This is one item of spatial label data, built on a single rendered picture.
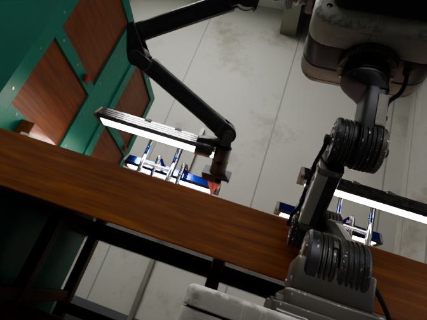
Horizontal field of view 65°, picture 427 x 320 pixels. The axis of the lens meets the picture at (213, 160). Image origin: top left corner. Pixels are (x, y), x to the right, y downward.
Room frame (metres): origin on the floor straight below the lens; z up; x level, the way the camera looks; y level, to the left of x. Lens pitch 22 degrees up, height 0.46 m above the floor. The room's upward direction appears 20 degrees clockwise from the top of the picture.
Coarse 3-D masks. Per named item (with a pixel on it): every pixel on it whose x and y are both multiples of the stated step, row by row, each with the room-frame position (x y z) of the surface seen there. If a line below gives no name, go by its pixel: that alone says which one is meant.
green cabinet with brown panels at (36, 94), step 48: (0, 0) 1.13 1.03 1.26; (48, 0) 1.11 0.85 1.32; (96, 0) 1.27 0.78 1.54; (0, 48) 1.11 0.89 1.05; (48, 48) 1.19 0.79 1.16; (96, 48) 1.46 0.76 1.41; (0, 96) 1.11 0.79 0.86; (48, 96) 1.34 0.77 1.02; (96, 96) 1.65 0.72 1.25; (144, 96) 2.27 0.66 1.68; (96, 144) 1.93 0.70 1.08
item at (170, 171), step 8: (144, 120) 1.41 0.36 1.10; (176, 128) 1.39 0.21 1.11; (152, 144) 1.58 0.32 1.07; (144, 152) 1.57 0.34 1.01; (176, 152) 1.55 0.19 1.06; (144, 160) 1.57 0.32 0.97; (176, 160) 1.55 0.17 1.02; (160, 168) 1.56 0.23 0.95; (168, 168) 1.56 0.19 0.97; (168, 176) 1.55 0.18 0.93
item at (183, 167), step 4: (160, 156) 1.81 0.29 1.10; (156, 160) 1.81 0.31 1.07; (160, 160) 1.87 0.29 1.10; (160, 164) 1.96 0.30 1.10; (164, 164) 1.94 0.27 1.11; (184, 164) 1.79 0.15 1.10; (152, 168) 1.81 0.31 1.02; (180, 168) 1.79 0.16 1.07; (184, 168) 1.80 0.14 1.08; (152, 172) 1.81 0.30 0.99; (180, 172) 1.79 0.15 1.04; (184, 172) 1.93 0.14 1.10; (188, 172) 1.93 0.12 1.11; (152, 176) 1.81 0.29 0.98; (180, 176) 1.79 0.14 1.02; (176, 180) 1.79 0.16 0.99; (180, 180) 1.80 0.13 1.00
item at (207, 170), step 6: (216, 162) 1.08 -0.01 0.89; (204, 168) 1.14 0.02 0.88; (210, 168) 1.12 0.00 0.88; (216, 168) 1.09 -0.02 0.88; (222, 168) 1.09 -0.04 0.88; (210, 174) 1.12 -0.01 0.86; (216, 174) 1.11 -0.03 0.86; (222, 174) 1.11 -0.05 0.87; (228, 174) 1.13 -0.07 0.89; (222, 180) 1.12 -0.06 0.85; (228, 180) 1.11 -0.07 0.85
